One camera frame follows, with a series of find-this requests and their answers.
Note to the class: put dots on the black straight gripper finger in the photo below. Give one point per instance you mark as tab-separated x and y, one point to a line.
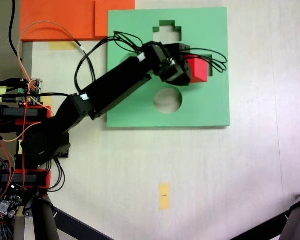
185	51

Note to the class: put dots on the red square block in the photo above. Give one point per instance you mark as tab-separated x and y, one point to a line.
198	70

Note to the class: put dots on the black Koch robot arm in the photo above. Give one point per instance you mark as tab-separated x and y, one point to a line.
115	85

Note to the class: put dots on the green shape sorter board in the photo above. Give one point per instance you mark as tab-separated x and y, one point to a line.
210	112

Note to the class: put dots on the yellow tape strip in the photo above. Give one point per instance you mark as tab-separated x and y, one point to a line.
62	45
48	102

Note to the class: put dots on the yellow tape marker with line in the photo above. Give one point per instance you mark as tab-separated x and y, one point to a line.
164	200

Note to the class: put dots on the flat orange foam slab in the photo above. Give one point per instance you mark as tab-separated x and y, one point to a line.
52	20

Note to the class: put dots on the motor driver circuit board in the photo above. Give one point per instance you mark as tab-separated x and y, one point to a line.
31	98

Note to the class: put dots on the black tripod brace bar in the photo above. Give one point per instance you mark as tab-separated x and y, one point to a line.
265	228
77	225

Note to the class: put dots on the black tripod leg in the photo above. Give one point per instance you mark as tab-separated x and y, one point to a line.
298	215
43	220

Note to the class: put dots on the black power converter board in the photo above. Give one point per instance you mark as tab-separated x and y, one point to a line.
10	202

